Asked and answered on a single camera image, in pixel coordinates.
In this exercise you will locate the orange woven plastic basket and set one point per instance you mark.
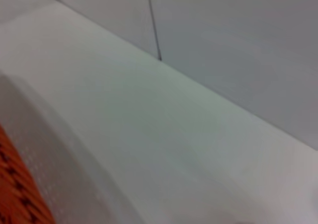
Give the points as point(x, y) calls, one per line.
point(15, 184)

